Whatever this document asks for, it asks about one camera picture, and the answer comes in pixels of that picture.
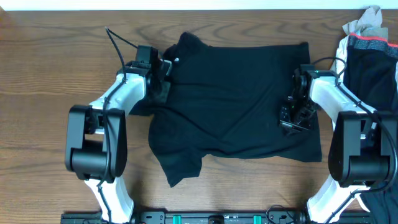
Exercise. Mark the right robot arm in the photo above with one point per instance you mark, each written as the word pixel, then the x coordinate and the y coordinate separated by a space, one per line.
pixel 363 152

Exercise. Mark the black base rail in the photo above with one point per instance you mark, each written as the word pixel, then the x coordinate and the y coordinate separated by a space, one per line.
pixel 274 216

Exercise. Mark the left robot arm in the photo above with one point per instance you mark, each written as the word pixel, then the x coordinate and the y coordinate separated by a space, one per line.
pixel 96 145

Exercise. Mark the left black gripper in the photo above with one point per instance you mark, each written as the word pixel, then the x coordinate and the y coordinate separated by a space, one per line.
pixel 160 82

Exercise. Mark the black shorts red waistband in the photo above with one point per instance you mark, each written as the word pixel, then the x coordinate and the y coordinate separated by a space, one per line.
pixel 371 75

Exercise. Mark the beige garment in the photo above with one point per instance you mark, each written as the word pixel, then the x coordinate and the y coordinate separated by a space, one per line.
pixel 368 25

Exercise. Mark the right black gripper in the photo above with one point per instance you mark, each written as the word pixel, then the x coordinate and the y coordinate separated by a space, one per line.
pixel 290 128

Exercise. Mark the white garment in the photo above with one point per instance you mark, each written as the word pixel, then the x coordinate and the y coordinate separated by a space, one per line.
pixel 341 53

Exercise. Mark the black t-shirt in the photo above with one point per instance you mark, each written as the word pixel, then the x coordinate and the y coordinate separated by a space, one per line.
pixel 225 102

